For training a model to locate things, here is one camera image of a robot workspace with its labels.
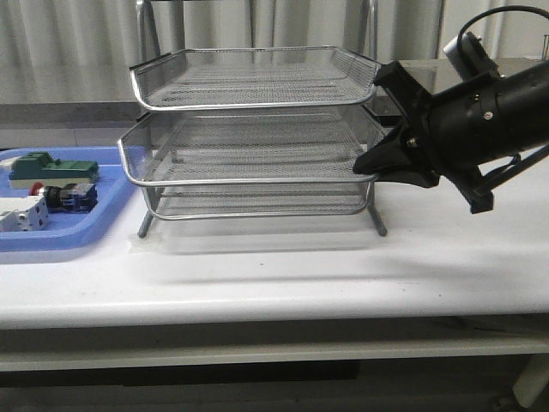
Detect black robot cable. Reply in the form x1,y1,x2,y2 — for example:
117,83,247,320
455,3,549,57

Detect blue plastic tray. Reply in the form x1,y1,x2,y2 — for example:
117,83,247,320
1,146,136,252

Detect green terminal block module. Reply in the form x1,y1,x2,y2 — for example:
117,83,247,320
9,151,100,189

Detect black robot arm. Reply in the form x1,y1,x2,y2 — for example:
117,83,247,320
353,61,548,214

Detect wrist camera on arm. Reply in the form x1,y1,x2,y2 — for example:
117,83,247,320
443,32,500,82

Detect white table leg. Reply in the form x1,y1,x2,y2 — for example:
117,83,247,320
512,354,549,409

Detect silver rack frame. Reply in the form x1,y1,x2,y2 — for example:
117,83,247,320
136,0,388,237

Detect red emergency stop button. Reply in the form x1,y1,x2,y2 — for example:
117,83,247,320
29,182,98,213

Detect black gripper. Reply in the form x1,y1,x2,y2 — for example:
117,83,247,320
353,61,503,214

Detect white circuit breaker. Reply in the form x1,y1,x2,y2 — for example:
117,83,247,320
0,196,49,233

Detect dark granite counter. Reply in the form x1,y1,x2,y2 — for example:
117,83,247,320
0,58,549,130

